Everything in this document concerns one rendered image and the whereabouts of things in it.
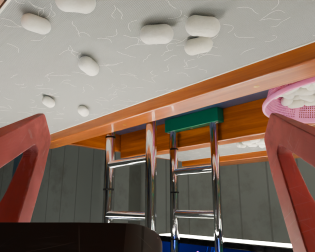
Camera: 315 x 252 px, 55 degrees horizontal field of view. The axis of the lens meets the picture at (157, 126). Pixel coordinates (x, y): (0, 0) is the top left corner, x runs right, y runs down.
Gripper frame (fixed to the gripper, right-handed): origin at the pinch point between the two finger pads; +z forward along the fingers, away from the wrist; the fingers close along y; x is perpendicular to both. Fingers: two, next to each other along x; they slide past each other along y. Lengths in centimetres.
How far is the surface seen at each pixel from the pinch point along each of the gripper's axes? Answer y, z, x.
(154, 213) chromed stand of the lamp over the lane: 1, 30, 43
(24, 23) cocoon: 13.8, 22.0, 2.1
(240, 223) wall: -58, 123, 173
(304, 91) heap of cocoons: -26.1, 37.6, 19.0
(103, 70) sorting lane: 8.1, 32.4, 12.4
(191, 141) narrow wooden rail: -10, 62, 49
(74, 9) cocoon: 7.7, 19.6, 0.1
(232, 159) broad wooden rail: -30, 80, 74
